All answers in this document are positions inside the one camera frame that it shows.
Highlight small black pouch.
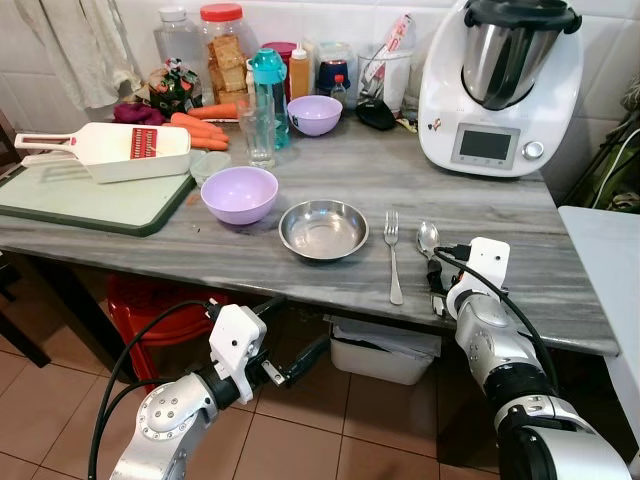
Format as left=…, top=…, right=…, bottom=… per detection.
left=355, top=100, right=399, bottom=132

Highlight small purple plastic bowl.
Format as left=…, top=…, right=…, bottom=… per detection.
left=286, top=95, right=344, bottom=138

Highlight glass jar dark contents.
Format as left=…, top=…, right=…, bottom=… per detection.
left=314, top=42, right=358, bottom=102

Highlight beige hanging towel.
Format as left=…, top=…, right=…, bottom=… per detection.
left=14, top=0, right=137, bottom=110

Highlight silver metal fork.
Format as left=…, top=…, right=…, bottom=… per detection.
left=384, top=209, right=406, bottom=307

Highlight clear plastic utensil jug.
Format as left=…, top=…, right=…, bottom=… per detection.
left=357, top=47, right=417, bottom=112

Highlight purple leafy vegetable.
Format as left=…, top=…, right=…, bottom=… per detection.
left=111, top=99, right=167, bottom=127

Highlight white mandoline slicer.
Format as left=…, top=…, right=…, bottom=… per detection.
left=14, top=121, right=193, bottom=185

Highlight pale green cutting board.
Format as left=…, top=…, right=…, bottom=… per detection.
left=0, top=159, right=199, bottom=239

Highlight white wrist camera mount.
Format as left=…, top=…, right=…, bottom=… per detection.
left=207, top=303, right=270, bottom=405
left=446, top=237, right=512, bottom=306

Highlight red plastic stool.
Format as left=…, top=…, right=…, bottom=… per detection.
left=104, top=274, right=292, bottom=387

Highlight large purple plastic bowl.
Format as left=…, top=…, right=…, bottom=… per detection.
left=200, top=165, right=281, bottom=227

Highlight stainless steel bowl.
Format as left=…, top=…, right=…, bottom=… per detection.
left=278, top=198, right=371, bottom=263

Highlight clear plastic jar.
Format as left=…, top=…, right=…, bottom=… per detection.
left=153, top=8, right=202, bottom=72

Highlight clear drinking glass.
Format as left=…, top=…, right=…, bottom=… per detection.
left=237, top=95, right=278, bottom=170

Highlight maroon lidded container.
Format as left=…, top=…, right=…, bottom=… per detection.
left=262, top=41, right=299, bottom=71

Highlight white food processor appliance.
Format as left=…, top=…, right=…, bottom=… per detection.
left=418, top=0, right=587, bottom=180

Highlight orange sauce bottle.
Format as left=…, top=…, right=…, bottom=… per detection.
left=288, top=45, right=313, bottom=102

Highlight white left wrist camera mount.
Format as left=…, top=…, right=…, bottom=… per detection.
left=207, top=303, right=270, bottom=405

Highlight white plastic bin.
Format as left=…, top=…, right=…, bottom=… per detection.
left=327, top=315, right=442, bottom=387

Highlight colourful floral packet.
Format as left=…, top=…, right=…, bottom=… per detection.
left=147, top=57, right=205, bottom=115

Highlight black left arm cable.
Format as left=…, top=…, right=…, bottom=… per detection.
left=88, top=298, right=217, bottom=480
left=99, top=377, right=167, bottom=453

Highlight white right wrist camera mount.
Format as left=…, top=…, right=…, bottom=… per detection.
left=446, top=237, right=512, bottom=306

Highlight pale round lid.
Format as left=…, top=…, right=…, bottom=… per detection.
left=189, top=150, right=232, bottom=187

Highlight silver metal spoon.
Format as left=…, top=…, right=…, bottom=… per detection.
left=416, top=220, right=447, bottom=319

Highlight dark green bag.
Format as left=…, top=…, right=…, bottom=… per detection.
left=564, top=94, right=640, bottom=214

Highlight red and white spatula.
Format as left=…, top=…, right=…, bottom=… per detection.
left=364, top=12, right=417, bottom=82

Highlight dark wooden chair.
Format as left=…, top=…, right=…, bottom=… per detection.
left=0, top=108, right=20, bottom=179

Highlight orange carrot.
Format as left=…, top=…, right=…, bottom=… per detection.
left=190, top=102, right=242, bottom=120
left=187, top=136, right=231, bottom=153
left=168, top=111, right=230, bottom=142

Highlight red lid biscuit jar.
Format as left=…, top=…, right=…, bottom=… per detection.
left=198, top=3, right=250, bottom=102

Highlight teal water bottle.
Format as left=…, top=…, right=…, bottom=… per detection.
left=250, top=48, right=292, bottom=152

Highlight white side table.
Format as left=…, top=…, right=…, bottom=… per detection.
left=556, top=204, right=640, bottom=443

